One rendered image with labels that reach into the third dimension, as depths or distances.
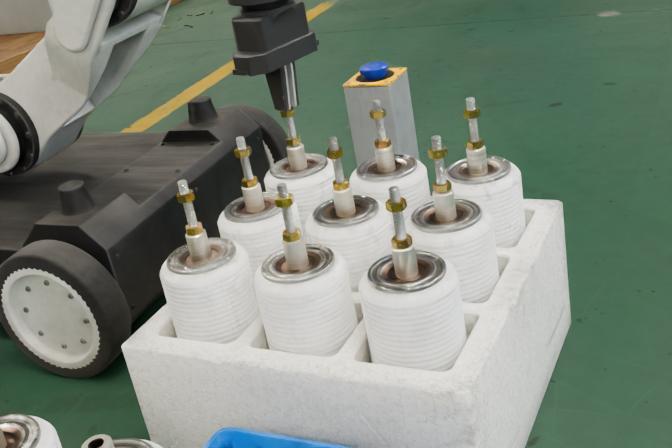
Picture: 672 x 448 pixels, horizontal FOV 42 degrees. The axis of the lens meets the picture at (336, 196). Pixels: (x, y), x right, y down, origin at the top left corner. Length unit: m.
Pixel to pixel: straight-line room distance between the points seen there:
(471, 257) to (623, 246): 0.50
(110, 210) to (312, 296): 0.49
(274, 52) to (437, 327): 0.40
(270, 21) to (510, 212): 0.35
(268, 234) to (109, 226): 0.32
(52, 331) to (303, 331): 0.51
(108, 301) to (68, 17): 0.39
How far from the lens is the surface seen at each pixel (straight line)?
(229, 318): 0.94
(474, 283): 0.92
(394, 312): 0.81
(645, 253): 1.35
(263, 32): 1.03
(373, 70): 1.21
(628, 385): 1.09
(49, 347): 1.32
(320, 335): 0.88
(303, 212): 1.10
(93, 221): 1.24
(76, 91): 1.37
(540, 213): 1.08
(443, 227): 0.91
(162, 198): 1.33
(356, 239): 0.94
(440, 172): 0.91
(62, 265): 1.20
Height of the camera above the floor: 0.66
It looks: 24 degrees down
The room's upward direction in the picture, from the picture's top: 11 degrees counter-clockwise
